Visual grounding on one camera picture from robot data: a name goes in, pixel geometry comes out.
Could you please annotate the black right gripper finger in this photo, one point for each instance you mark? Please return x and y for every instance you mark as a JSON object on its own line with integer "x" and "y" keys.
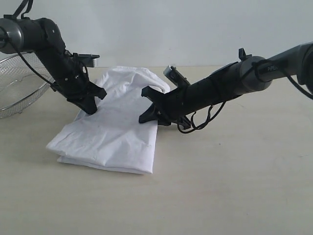
{"x": 153, "y": 95}
{"x": 154, "y": 114}

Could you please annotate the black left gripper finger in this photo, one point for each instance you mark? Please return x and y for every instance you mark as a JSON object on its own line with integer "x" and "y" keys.
{"x": 86, "y": 104}
{"x": 96, "y": 91}

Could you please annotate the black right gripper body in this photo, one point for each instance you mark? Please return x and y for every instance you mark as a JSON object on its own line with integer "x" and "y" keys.
{"x": 174, "y": 106}

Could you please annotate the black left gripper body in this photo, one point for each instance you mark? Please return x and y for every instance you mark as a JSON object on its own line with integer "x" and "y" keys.
{"x": 70, "y": 78}

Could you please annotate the white t-shirt red print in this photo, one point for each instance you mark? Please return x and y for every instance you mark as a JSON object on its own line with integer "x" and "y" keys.
{"x": 113, "y": 139}

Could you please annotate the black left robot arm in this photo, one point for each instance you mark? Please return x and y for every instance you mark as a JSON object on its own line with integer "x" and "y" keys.
{"x": 18, "y": 36}

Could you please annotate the metal mesh basket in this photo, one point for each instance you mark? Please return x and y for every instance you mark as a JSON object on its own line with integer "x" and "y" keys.
{"x": 20, "y": 87}

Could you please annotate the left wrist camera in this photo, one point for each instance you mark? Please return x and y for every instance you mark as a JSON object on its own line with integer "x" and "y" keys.
{"x": 88, "y": 60}

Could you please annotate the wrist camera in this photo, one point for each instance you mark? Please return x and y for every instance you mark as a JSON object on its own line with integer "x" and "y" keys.
{"x": 88, "y": 60}
{"x": 176, "y": 77}

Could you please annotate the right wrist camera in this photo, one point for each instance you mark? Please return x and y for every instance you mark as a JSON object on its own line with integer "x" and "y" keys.
{"x": 176, "y": 77}

